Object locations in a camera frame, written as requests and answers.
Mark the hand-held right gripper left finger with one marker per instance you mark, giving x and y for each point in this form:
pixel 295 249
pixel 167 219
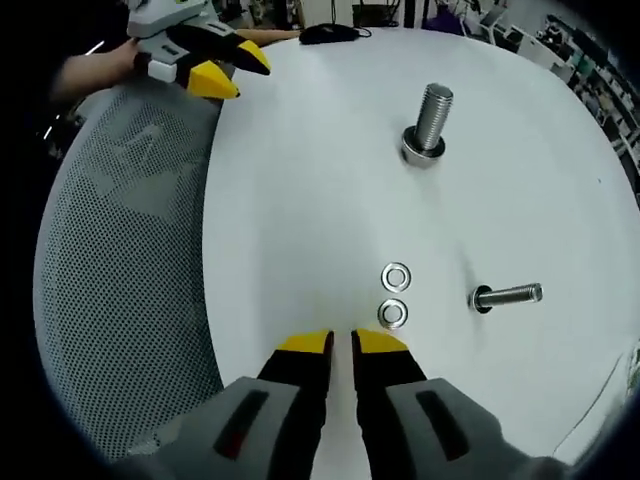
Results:
pixel 290 400

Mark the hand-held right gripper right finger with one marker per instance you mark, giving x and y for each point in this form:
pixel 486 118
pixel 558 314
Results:
pixel 390 400

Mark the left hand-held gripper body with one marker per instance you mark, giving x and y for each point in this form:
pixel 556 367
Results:
pixel 160 15

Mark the small steel threaded stud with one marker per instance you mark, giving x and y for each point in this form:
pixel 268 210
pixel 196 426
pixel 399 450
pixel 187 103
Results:
pixel 515 294

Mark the large steel threaded stud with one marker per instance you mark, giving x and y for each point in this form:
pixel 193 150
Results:
pixel 434 117

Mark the person's left hand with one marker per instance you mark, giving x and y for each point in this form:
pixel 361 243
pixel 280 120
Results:
pixel 120 65

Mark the grey mesh office chair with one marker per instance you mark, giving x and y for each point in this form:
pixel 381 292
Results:
pixel 125 250

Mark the white office chair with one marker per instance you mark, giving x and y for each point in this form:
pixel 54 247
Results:
pixel 492 22

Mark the white counter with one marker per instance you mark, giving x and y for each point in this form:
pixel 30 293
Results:
pixel 542 55

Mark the shelving with white bins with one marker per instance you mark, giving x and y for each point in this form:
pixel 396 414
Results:
pixel 600 100

